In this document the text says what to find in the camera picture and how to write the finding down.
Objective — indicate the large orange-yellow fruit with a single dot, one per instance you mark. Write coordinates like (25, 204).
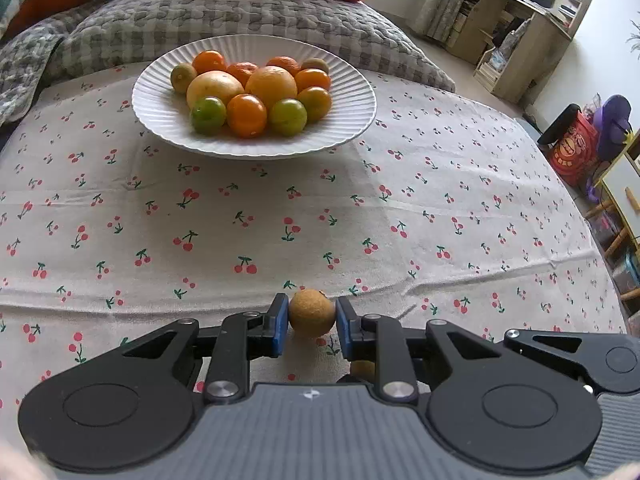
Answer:
(271, 84)

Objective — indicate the grey checked quilt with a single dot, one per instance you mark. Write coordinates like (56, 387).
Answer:
(104, 34)

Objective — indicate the white ribbed plate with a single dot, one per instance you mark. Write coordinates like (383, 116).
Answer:
(165, 113)

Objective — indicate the large pale yellow fruit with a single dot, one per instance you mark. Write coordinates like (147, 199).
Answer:
(215, 83)

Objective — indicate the wooden shelf desk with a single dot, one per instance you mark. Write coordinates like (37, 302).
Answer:
(514, 45)

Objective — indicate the yellow-orange cherry tomato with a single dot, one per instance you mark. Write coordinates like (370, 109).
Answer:
(317, 102)

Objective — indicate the red printed bag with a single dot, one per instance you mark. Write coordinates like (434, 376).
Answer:
(570, 144)

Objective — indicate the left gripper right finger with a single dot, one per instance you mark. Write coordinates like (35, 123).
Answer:
(392, 348)

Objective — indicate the orange cherry tomato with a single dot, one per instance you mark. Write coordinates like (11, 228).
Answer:
(312, 77)
(246, 116)

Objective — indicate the purple toy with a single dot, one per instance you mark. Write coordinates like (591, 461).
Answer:
(611, 121)

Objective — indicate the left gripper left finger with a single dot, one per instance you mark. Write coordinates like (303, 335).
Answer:
(240, 339)

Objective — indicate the mandarin orange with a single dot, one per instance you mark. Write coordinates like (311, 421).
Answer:
(286, 62)
(242, 71)

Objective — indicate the small orange tomato back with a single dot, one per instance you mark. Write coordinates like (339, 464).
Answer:
(209, 60)

